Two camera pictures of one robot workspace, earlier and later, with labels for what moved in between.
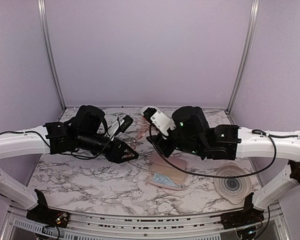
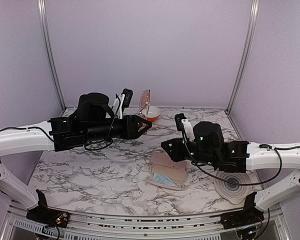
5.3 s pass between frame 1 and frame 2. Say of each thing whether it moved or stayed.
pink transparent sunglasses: moved
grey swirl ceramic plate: stayed
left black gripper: moved
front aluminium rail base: stayed
